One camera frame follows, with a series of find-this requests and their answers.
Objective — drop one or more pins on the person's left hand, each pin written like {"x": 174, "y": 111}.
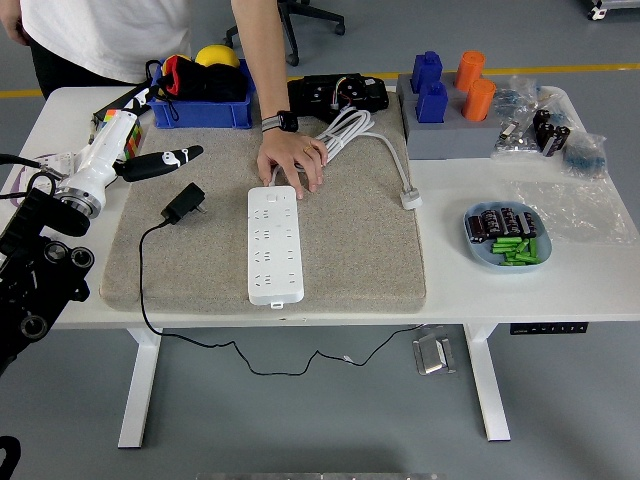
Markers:
{"x": 290, "y": 152}

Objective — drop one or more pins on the person's right hand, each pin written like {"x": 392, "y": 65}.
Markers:
{"x": 12, "y": 20}

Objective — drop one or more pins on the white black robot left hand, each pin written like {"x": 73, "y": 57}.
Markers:
{"x": 102, "y": 150}

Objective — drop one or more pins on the white power strip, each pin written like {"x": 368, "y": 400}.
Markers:
{"x": 275, "y": 250}

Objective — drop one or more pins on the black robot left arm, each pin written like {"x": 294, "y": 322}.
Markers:
{"x": 30, "y": 280}

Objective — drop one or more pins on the person's left forearm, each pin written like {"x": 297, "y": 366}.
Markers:
{"x": 260, "y": 60}

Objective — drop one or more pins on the black wrist watch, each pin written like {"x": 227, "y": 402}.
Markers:
{"x": 286, "y": 121}

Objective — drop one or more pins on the colourful puzzle cube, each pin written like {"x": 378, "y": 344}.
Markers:
{"x": 134, "y": 142}

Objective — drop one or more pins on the long black box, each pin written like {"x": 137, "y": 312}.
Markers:
{"x": 116, "y": 102}

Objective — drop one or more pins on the black electronic device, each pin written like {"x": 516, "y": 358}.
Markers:
{"x": 320, "y": 95}

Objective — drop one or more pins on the person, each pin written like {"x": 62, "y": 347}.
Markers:
{"x": 100, "y": 30}

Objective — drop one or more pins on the blue plastic bin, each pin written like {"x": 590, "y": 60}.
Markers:
{"x": 200, "y": 114}

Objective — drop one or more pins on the purple tray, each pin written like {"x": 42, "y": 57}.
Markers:
{"x": 15, "y": 196}

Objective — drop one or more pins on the black red fabric bag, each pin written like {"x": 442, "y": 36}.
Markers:
{"x": 210, "y": 82}

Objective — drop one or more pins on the black office chair base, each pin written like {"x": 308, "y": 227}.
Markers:
{"x": 291, "y": 45}

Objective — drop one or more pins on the grey-brown mat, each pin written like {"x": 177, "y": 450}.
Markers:
{"x": 350, "y": 250}

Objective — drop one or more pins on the yellow ball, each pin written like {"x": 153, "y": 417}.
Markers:
{"x": 217, "y": 55}

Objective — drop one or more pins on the blue bottle block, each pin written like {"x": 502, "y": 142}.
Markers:
{"x": 432, "y": 102}
{"x": 426, "y": 67}

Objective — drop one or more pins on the grey block holder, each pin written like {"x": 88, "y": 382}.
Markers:
{"x": 450, "y": 140}

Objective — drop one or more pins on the orange cylinder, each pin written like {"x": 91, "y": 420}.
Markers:
{"x": 479, "y": 100}
{"x": 470, "y": 67}

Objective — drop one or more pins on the black cylinder cell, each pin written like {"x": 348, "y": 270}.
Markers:
{"x": 528, "y": 225}
{"x": 476, "y": 229}
{"x": 510, "y": 221}
{"x": 492, "y": 223}

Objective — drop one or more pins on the light blue plate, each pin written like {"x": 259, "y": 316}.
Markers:
{"x": 480, "y": 255}

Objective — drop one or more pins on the clear bag of metal parts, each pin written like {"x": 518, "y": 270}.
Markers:
{"x": 515, "y": 142}

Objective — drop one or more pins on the small green cell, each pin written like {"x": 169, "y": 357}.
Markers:
{"x": 515, "y": 256}
{"x": 533, "y": 249}
{"x": 506, "y": 242}
{"x": 504, "y": 248}
{"x": 524, "y": 245}
{"x": 515, "y": 263}

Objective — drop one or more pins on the clear bag of blue parts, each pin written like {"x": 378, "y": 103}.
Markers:
{"x": 517, "y": 95}

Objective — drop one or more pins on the white table leg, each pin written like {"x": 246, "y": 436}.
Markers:
{"x": 487, "y": 385}
{"x": 140, "y": 385}

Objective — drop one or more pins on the metal foot pedal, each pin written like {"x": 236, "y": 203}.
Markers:
{"x": 432, "y": 357}

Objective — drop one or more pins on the black capacitor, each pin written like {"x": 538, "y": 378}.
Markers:
{"x": 546, "y": 135}
{"x": 559, "y": 141}
{"x": 541, "y": 119}

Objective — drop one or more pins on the empty clear plastic bag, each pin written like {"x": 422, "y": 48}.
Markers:
{"x": 575, "y": 210}

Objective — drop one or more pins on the clear bag of blue components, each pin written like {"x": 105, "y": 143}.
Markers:
{"x": 585, "y": 157}

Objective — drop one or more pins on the black desk control panel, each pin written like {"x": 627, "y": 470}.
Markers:
{"x": 550, "y": 329}

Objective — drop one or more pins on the white wheeled cart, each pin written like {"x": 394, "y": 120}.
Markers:
{"x": 597, "y": 12}

